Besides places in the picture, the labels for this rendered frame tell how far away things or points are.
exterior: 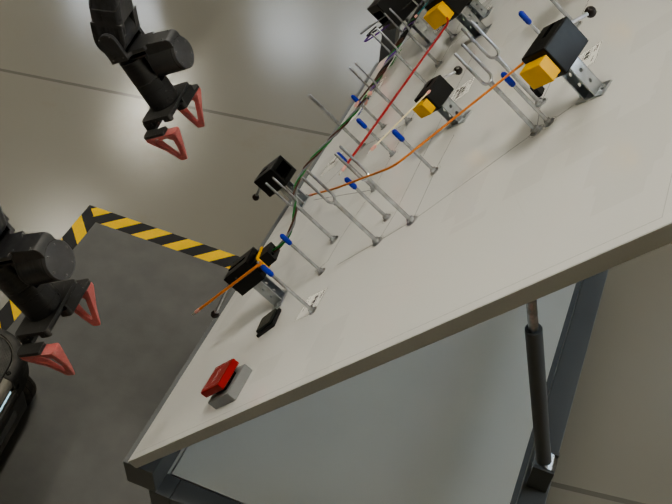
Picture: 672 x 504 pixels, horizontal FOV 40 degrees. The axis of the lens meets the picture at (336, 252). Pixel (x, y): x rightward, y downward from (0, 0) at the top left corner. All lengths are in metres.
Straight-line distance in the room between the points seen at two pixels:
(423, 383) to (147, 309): 1.31
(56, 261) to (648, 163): 0.79
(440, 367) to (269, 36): 2.35
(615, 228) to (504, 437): 0.89
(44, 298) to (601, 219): 0.82
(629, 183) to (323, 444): 0.90
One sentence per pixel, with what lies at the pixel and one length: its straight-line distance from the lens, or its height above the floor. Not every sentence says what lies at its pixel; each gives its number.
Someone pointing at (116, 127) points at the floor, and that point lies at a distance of 3.47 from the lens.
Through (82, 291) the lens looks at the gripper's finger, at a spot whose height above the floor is 1.13.
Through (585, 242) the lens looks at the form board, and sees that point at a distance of 0.87.
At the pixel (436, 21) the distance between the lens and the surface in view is 1.69.
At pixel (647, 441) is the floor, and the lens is 2.77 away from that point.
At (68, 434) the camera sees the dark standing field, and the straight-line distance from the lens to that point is 2.65.
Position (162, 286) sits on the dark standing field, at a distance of 2.91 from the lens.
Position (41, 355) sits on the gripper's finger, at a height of 1.11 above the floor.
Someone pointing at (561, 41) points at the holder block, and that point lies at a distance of 1.09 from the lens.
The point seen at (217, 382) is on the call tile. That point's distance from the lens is 1.31.
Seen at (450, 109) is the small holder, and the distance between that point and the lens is 1.42.
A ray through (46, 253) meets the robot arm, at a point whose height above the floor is 1.26.
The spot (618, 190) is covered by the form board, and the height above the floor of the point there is 1.63.
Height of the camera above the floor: 2.22
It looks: 48 degrees down
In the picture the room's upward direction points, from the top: 5 degrees clockwise
